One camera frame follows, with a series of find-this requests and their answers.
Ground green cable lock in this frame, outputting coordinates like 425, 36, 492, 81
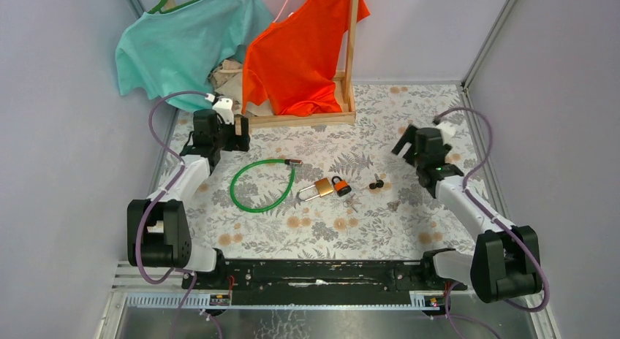
229, 159, 302, 214

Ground silver cable lock key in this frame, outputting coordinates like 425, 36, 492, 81
387, 200, 401, 212

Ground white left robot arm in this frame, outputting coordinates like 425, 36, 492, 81
127, 110, 250, 289

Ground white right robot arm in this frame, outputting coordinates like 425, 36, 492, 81
392, 126, 545, 303

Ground wooden clothes rack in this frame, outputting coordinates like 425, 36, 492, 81
156, 0, 362, 131

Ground black head keys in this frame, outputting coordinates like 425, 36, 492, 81
368, 174, 385, 190

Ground beige crumpled cloth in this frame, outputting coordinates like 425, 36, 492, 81
208, 58, 274, 117

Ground orange black padlock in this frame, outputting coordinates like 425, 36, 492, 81
331, 176, 352, 197

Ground silver keys bunch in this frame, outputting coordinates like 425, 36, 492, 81
343, 194, 360, 212

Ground orange t-shirt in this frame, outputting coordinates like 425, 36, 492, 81
241, 0, 351, 117

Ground brass padlock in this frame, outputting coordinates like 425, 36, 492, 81
296, 178, 334, 202

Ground teal t-shirt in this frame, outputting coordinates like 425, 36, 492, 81
115, 0, 274, 113

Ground pink clothes hanger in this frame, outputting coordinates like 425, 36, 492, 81
272, 0, 290, 23

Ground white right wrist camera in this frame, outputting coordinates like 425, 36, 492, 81
434, 121, 457, 142

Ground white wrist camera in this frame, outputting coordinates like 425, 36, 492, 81
434, 121, 457, 142
204, 94, 235, 125

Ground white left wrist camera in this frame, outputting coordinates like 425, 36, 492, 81
204, 94, 235, 125

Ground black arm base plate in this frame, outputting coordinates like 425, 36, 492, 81
182, 259, 452, 300

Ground slotted metal cable rail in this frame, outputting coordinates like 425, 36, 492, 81
126, 292, 444, 312

